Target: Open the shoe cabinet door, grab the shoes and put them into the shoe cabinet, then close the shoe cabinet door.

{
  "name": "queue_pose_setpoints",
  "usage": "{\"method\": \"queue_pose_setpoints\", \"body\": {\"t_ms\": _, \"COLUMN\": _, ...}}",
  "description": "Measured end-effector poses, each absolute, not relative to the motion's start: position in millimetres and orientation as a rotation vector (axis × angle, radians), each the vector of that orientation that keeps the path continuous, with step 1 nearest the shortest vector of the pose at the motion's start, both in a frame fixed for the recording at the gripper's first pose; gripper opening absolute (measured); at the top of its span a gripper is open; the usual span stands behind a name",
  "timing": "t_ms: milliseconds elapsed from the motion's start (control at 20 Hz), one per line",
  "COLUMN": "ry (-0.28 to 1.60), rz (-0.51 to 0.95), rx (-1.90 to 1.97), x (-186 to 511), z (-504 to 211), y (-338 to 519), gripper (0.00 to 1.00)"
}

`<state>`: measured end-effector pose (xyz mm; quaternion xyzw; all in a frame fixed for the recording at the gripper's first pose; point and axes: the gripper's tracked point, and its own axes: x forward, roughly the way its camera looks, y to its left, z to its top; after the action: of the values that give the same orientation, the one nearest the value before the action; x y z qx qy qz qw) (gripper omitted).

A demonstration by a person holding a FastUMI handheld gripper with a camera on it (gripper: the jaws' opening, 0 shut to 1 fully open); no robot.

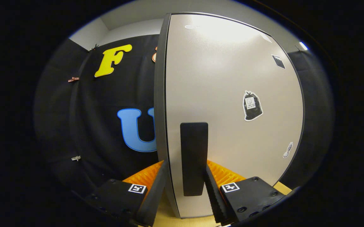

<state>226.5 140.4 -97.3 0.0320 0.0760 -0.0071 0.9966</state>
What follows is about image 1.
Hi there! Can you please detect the black backdrop cloth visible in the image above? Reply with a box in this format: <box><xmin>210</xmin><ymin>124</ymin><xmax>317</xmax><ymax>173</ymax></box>
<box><xmin>33</xmin><ymin>34</ymin><xmax>335</xmax><ymax>205</ymax></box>

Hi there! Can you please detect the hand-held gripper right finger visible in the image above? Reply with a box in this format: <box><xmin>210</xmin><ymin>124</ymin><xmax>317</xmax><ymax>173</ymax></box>
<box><xmin>204</xmin><ymin>160</ymin><xmax>286</xmax><ymax>226</ymax></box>

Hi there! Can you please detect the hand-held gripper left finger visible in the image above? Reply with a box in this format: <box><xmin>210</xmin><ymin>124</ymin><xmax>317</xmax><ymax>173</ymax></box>
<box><xmin>85</xmin><ymin>160</ymin><xmax>169</xmax><ymax>227</ymax></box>

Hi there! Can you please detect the grey shoe cabinet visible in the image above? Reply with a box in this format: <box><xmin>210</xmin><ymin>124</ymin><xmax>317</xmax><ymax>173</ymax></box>
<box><xmin>154</xmin><ymin>12</ymin><xmax>306</xmax><ymax>218</ymax></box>

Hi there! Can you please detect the beige shoe cabinet door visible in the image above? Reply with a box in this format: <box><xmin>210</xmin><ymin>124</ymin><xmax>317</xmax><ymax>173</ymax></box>
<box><xmin>165</xmin><ymin>14</ymin><xmax>305</xmax><ymax>218</ymax></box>

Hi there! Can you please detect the black door handle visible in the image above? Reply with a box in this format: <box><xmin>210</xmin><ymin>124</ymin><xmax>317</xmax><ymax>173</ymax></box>
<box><xmin>180</xmin><ymin>122</ymin><xmax>209</xmax><ymax>196</ymax></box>

